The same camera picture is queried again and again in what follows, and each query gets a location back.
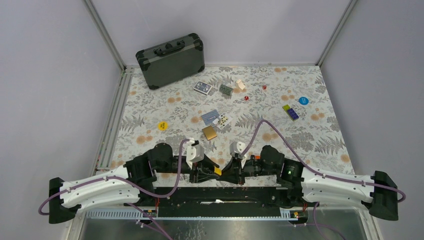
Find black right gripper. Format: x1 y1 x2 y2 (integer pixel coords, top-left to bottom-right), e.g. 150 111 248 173
216 154 278 185

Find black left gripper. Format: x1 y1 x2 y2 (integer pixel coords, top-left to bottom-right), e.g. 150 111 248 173
156 154 220 184

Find yellow black padlock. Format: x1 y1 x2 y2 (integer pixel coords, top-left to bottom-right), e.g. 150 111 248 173
213 167 222 176

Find brass padlock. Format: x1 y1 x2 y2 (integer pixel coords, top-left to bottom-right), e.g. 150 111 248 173
202 126 217 141

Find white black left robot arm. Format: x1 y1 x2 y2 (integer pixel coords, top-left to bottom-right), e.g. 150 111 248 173
38 140 222 224

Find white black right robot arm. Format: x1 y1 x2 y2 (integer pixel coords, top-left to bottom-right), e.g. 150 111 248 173
218 145 399 221

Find face-up playing card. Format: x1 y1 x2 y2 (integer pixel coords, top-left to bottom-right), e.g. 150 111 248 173
212 113 233 130

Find blue-backed playing card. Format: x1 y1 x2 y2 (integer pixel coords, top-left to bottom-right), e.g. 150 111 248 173
201 109 221 126

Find yellow round token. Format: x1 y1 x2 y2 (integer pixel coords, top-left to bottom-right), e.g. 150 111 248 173
157 121 169 131

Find grey green building brick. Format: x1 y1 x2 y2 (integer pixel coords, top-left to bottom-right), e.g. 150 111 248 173
219 84 234 96

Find blue card deck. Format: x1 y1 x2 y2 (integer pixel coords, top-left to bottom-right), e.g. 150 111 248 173
193 81 213 96

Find green purple building bricks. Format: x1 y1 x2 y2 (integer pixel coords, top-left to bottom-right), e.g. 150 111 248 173
282 104 299 121

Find small beige block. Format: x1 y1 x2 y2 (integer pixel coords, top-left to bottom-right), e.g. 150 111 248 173
235 79 246 90

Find blue round token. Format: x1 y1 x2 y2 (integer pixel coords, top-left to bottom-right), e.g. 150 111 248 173
298 96 309 106

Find grey black hard case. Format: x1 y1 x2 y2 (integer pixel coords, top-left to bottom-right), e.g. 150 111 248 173
135 33 205 90

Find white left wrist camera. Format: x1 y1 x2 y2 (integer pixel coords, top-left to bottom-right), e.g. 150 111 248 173
186 139 205 167

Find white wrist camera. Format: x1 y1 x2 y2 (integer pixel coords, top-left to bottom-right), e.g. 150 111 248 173
186 139 205 167
229 141 246 160

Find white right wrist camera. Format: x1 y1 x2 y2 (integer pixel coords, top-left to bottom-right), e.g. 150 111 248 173
229 141 246 160

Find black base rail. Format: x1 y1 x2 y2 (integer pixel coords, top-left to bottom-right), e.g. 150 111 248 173
135 186 308 210

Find slotted cable duct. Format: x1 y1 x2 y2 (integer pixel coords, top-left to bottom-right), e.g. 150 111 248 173
86 204 308 221

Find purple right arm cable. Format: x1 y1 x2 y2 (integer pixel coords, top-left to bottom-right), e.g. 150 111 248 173
240 119 407 240

